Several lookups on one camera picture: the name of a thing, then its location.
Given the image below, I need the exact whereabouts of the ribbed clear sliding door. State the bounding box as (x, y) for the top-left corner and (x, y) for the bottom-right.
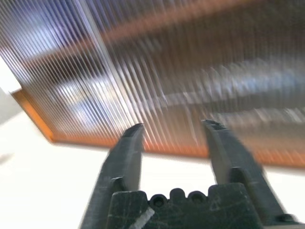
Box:
(81, 0), (305, 164)
(0, 0), (121, 145)

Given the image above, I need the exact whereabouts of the brown wooden cabinet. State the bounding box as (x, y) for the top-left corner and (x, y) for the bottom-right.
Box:
(10, 0), (305, 169)

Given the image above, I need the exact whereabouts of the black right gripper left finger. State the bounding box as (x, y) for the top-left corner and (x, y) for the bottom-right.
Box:
(80, 123), (145, 229)

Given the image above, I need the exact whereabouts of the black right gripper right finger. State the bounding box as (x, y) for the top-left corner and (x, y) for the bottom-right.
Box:
(202, 119), (300, 226)

